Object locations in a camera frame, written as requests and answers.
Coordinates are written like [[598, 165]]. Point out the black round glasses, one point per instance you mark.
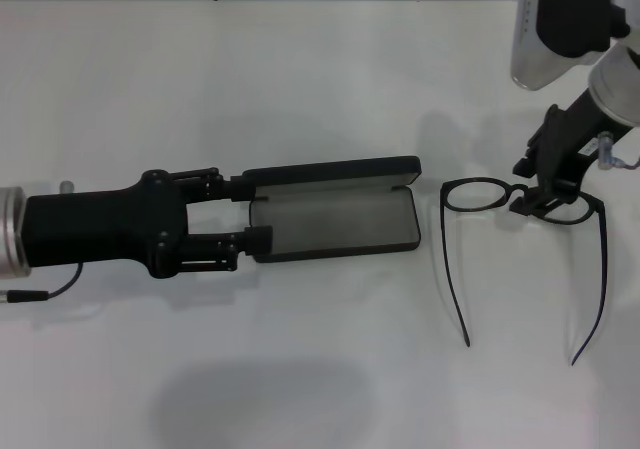
[[444, 189]]

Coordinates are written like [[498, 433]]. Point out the black glasses case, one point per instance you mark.
[[335, 219]]

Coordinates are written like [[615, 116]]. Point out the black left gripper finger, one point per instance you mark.
[[240, 191], [257, 241]]

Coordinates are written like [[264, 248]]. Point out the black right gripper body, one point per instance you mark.
[[570, 139]]

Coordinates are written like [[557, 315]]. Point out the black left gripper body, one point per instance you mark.
[[100, 229]]

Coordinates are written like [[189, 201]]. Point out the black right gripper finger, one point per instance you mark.
[[540, 200], [524, 166]]

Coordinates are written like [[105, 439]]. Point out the small silver cylinder knob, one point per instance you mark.
[[67, 187]]

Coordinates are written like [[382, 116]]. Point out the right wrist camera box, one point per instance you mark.
[[565, 14]]

